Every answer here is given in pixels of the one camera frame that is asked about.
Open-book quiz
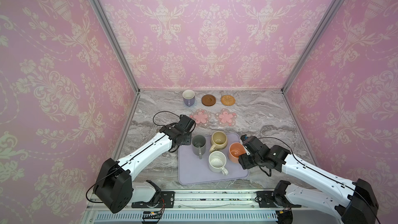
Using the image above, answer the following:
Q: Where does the aluminium corner frame post left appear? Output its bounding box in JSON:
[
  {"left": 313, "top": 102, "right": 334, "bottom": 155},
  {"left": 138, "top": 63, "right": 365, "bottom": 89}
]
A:
[{"left": 89, "top": 0, "right": 140, "bottom": 95}]

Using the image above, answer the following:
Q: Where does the white cream mug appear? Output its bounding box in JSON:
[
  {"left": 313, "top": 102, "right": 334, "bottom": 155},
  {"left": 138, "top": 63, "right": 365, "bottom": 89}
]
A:
[{"left": 208, "top": 151, "right": 229, "bottom": 176}]

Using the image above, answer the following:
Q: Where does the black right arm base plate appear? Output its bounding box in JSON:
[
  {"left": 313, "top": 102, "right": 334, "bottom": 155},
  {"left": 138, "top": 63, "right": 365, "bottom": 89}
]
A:
[{"left": 255, "top": 191, "right": 302, "bottom": 208}]

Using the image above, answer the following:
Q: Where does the pink flower silicone coaster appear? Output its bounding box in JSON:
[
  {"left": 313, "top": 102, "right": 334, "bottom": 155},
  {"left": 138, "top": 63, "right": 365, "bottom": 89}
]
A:
[{"left": 216, "top": 108, "right": 237, "bottom": 127}]

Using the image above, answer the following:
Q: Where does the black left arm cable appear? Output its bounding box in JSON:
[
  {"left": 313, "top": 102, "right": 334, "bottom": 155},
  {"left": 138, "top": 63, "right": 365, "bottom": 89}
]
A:
[{"left": 152, "top": 110, "right": 181, "bottom": 128}]

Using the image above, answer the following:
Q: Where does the aluminium corner frame post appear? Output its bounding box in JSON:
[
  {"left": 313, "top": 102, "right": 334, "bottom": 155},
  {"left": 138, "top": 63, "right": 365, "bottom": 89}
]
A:
[
  {"left": 281, "top": 0, "right": 344, "bottom": 95},
  {"left": 89, "top": 0, "right": 140, "bottom": 95}
]

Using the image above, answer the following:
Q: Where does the aluminium corner frame post right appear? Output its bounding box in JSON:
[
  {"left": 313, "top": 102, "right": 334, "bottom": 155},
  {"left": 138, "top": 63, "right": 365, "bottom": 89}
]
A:
[{"left": 281, "top": 0, "right": 344, "bottom": 95}]

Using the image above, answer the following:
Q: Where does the aluminium front frame rail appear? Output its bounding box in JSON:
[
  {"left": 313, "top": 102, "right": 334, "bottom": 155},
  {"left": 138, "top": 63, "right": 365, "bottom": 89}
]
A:
[{"left": 85, "top": 188, "right": 349, "bottom": 211}]

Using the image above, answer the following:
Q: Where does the orange mug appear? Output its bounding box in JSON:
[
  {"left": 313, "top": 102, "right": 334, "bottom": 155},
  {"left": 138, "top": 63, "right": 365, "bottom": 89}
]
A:
[{"left": 229, "top": 142, "right": 246, "bottom": 164}]

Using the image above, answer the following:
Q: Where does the lilac plastic tray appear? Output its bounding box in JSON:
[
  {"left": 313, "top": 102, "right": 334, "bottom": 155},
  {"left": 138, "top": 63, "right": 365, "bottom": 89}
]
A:
[{"left": 178, "top": 145, "right": 249, "bottom": 185}]

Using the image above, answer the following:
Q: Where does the white perforated cable duct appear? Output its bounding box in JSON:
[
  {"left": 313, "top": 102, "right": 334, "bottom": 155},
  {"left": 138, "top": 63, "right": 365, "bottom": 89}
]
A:
[{"left": 94, "top": 210, "right": 278, "bottom": 224}]

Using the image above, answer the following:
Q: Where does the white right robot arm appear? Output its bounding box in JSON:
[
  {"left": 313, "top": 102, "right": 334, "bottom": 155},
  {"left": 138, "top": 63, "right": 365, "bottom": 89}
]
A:
[{"left": 238, "top": 144, "right": 380, "bottom": 224}]

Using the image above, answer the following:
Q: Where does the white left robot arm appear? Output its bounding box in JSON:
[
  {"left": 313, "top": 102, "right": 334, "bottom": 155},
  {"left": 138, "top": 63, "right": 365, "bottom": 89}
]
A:
[{"left": 92, "top": 123, "right": 192, "bottom": 214}]

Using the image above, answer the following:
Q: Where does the yellow beige mug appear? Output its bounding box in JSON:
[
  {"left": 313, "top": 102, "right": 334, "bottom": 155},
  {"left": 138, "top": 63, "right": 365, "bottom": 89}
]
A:
[{"left": 209, "top": 131, "right": 228, "bottom": 153}]

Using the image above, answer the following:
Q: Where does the grey green mug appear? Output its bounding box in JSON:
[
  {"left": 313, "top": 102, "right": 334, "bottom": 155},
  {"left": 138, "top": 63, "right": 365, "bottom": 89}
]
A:
[{"left": 191, "top": 135, "right": 206, "bottom": 159}]

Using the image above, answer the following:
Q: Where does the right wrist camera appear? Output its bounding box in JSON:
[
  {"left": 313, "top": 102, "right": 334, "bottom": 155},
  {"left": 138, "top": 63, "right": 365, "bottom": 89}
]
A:
[{"left": 240, "top": 134, "right": 270, "bottom": 157}]

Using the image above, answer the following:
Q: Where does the brown wooden round coaster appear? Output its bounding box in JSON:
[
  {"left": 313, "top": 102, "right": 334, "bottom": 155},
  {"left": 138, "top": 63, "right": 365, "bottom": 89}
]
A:
[{"left": 202, "top": 94, "right": 217, "bottom": 106}]

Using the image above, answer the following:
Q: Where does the woven rattan round coaster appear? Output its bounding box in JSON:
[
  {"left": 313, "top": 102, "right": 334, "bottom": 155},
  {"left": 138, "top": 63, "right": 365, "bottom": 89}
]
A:
[{"left": 220, "top": 95, "right": 236, "bottom": 106}]

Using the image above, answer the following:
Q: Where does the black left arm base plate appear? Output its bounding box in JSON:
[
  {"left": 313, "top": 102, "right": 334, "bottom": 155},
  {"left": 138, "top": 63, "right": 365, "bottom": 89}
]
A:
[{"left": 131, "top": 191, "right": 175, "bottom": 208}]

